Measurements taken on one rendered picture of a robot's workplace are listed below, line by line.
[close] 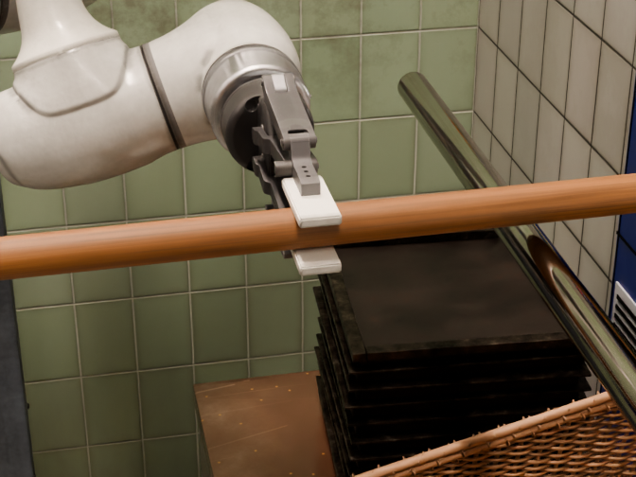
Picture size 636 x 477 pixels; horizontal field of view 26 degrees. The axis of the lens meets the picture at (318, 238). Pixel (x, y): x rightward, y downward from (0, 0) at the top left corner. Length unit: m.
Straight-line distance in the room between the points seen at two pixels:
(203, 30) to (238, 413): 0.75
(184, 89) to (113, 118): 0.07
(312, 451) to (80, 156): 0.69
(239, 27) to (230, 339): 1.30
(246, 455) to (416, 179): 0.78
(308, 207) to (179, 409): 1.60
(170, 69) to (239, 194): 1.12
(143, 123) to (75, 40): 0.09
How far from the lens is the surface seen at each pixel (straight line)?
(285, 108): 1.05
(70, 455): 2.58
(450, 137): 1.20
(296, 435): 1.83
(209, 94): 1.19
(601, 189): 1.04
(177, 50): 1.24
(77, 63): 1.24
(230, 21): 1.25
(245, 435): 1.83
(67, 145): 1.24
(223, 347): 2.49
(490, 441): 1.49
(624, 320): 1.76
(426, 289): 1.66
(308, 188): 0.98
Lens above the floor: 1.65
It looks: 28 degrees down
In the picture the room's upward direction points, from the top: straight up
